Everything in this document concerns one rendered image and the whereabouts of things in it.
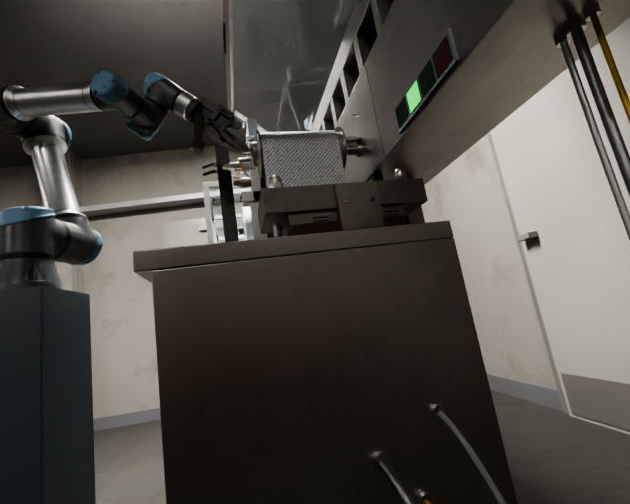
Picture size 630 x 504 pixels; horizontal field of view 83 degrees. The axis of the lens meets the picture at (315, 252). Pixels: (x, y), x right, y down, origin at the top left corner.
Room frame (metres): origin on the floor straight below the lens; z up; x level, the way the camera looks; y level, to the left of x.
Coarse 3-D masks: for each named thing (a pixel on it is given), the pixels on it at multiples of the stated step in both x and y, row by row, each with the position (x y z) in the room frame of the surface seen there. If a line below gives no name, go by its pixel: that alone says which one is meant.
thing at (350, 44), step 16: (368, 0) 0.85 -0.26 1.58; (384, 0) 0.82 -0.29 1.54; (352, 16) 0.96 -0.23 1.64; (368, 16) 0.90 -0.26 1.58; (384, 16) 0.82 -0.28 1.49; (352, 32) 0.98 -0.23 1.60; (368, 32) 0.96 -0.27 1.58; (352, 48) 1.02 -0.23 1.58; (368, 48) 0.97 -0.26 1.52; (336, 64) 1.15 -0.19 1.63; (352, 64) 1.10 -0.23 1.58; (336, 80) 1.18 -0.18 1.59; (352, 80) 1.12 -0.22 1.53; (336, 96) 1.26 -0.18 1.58; (320, 112) 1.42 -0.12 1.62; (336, 112) 1.26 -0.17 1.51; (320, 128) 1.48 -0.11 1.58
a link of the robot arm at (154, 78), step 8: (152, 80) 0.92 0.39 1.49; (160, 80) 0.92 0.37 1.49; (168, 80) 0.93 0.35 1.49; (144, 88) 0.93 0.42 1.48; (152, 88) 0.92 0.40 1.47; (160, 88) 0.92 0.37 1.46; (168, 88) 0.93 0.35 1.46; (176, 88) 0.93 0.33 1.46; (152, 96) 0.93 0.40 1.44; (160, 96) 0.93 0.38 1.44; (168, 96) 0.93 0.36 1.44; (176, 96) 0.93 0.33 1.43; (160, 104) 0.94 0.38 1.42; (168, 104) 0.95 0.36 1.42
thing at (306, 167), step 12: (264, 156) 0.95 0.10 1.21; (276, 156) 0.96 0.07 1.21; (288, 156) 0.97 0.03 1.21; (300, 156) 0.97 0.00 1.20; (312, 156) 0.98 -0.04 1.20; (324, 156) 0.99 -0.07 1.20; (336, 156) 1.00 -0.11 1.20; (264, 168) 0.95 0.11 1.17; (276, 168) 0.96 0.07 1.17; (288, 168) 0.96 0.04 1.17; (300, 168) 0.97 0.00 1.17; (312, 168) 0.98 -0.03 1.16; (324, 168) 0.99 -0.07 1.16; (336, 168) 1.00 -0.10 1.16; (288, 180) 0.96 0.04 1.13; (300, 180) 0.97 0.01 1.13; (312, 180) 0.98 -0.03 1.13; (324, 180) 0.99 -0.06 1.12; (336, 180) 1.00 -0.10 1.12
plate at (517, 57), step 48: (432, 0) 0.61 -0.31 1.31; (480, 0) 0.51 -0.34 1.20; (528, 0) 0.46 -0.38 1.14; (576, 0) 0.48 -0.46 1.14; (624, 0) 0.49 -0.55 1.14; (384, 48) 0.82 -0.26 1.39; (432, 48) 0.65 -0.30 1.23; (480, 48) 0.55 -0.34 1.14; (528, 48) 0.57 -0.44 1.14; (384, 96) 0.87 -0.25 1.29; (432, 96) 0.68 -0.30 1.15; (480, 96) 0.70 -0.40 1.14; (528, 96) 0.73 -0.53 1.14; (384, 144) 0.92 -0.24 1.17; (432, 144) 0.90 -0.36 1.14
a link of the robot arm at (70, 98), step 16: (96, 80) 0.79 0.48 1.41; (112, 80) 0.79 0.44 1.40; (0, 96) 0.85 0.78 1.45; (16, 96) 0.85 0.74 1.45; (32, 96) 0.84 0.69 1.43; (48, 96) 0.84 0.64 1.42; (64, 96) 0.83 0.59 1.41; (80, 96) 0.83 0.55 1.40; (96, 96) 0.81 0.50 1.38; (112, 96) 0.81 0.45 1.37; (128, 96) 0.84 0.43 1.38; (0, 112) 0.87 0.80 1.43; (16, 112) 0.88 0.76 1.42; (32, 112) 0.88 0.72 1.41; (48, 112) 0.88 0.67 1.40; (64, 112) 0.87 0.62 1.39; (80, 112) 0.88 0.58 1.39; (128, 112) 0.87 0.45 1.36; (16, 128) 0.94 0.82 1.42
